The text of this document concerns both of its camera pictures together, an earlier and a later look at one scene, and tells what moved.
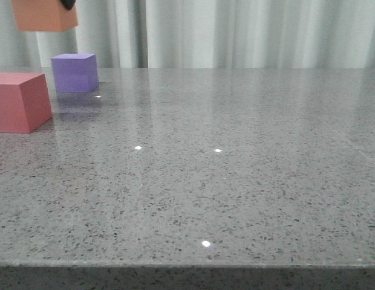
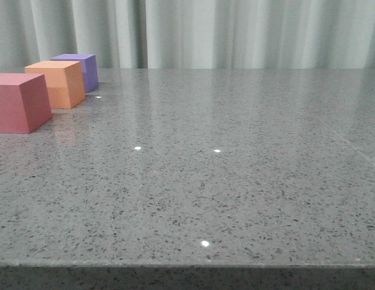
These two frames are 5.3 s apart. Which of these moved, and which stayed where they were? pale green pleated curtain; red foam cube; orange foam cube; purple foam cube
Moved: orange foam cube
Stayed: red foam cube; pale green pleated curtain; purple foam cube
